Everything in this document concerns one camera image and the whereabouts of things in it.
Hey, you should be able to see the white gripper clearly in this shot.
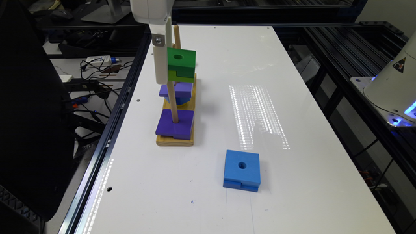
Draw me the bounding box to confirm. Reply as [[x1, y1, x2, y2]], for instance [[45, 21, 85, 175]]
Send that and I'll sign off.
[[130, 0, 174, 85]]

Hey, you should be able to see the green square block with hole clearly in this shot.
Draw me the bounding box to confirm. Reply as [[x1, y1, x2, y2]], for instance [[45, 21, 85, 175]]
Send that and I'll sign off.
[[167, 48, 196, 83]]

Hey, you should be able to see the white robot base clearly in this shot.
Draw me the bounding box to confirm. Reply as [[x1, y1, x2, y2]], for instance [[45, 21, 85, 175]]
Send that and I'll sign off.
[[350, 35, 415, 127]]

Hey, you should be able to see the light purple square block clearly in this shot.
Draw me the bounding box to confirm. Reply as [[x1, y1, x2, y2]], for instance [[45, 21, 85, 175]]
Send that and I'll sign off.
[[159, 82, 193, 98]]

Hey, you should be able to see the blue block under purple block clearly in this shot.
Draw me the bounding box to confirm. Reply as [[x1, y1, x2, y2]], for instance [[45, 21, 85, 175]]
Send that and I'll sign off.
[[164, 97, 191, 106]]

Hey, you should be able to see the dark purple square block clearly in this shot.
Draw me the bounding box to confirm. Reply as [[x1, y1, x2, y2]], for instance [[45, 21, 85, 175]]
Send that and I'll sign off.
[[155, 109, 194, 140]]

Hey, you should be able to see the blue square block with hole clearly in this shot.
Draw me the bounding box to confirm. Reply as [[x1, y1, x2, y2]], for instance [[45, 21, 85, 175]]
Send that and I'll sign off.
[[223, 150, 261, 192]]

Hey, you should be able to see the back wooden peg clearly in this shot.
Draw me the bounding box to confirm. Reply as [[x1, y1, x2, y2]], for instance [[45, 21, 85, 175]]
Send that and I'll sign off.
[[174, 25, 181, 49]]

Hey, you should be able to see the wooden peg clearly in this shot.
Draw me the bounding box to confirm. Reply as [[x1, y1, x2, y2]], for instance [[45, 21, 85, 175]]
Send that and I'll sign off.
[[174, 25, 181, 49], [166, 81, 179, 124]]

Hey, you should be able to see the white power strip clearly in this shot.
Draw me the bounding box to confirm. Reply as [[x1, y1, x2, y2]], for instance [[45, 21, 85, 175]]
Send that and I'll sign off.
[[86, 55, 121, 66]]

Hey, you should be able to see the monitor stand base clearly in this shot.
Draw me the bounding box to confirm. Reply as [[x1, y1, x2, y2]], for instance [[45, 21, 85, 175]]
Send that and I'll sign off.
[[81, 0, 131, 24]]

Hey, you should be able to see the front wooden peg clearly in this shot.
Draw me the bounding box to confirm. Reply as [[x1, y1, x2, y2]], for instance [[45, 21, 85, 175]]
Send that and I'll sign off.
[[166, 81, 179, 124]]

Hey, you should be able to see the wooden peg base board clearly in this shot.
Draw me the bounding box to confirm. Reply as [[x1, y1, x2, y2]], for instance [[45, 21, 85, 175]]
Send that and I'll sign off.
[[156, 82, 196, 146]]

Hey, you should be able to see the black office chair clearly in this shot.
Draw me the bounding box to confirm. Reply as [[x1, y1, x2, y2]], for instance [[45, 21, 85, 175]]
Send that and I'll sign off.
[[1, 1, 77, 233]]

